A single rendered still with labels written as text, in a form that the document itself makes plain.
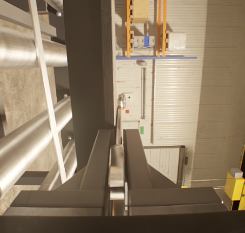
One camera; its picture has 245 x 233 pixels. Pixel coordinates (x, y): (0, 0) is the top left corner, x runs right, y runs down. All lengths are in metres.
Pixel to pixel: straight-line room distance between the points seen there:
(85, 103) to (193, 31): 9.87
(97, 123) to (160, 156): 10.59
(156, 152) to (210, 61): 5.74
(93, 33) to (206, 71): 10.10
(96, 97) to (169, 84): 9.44
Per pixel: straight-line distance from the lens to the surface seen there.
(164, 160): 11.02
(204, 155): 11.78
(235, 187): 8.35
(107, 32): 0.17
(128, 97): 9.25
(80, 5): 0.26
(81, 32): 0.25
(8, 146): 0.53
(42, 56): 0.64
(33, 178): 1.56
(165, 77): 9.56
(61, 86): 1.23
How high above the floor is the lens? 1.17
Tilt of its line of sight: level
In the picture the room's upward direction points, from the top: 89 degrees clockwise
